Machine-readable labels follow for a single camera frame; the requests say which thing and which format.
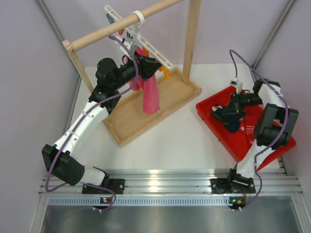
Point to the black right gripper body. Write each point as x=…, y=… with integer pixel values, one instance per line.
x=246, y=100

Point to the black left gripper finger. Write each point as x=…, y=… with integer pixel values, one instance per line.
x=145, y=60
x=149, y=70

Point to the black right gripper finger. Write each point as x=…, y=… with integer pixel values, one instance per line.
x=230, y=111
x=234, y=106

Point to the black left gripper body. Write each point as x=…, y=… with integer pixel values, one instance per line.
x=137, y=57

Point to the orange end clip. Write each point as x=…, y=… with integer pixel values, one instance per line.
x=165, y=71

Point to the white clip hanger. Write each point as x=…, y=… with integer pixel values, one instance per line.
x=133, y=32

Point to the pink sock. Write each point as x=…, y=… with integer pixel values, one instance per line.
x=151, y=96
x=140, y=82

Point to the navy santa sock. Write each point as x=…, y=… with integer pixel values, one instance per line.
x=217, y=112
x=233, y=124

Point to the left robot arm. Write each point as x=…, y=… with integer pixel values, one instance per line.
x=60, y=159

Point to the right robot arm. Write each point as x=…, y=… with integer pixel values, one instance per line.
x=272, y=130

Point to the orange middle clip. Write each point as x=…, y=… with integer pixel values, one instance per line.
x=145, y=52

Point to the teal clip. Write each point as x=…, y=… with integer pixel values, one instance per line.
x=110, y=19

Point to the red snowflake sock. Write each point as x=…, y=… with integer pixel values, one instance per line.
x=246, y=129

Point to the red plastic bin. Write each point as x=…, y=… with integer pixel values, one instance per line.
x=236, y=137

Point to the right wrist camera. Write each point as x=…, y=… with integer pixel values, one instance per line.
x=237, y=84

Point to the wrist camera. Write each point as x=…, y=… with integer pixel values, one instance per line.
x=237, y=84
x=129, y=43

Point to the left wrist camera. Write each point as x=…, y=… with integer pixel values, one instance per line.
x=129, y=43

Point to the wooden rack frame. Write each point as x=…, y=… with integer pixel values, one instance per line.
x=128, y=120

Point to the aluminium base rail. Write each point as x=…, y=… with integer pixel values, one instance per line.
x=171, y=188

